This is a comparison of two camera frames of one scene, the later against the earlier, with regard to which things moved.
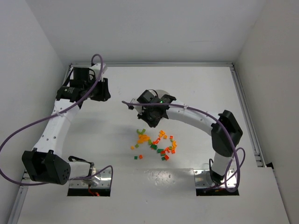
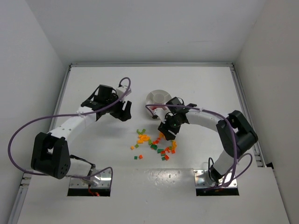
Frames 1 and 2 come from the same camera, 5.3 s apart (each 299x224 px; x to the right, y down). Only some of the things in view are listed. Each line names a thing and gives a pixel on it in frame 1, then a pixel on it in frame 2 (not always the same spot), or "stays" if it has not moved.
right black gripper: (145, 117) -> (169, 129)
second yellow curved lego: (145, 137) stays
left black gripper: (103, 89) -> (121, 110)
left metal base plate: (104, 181) stays
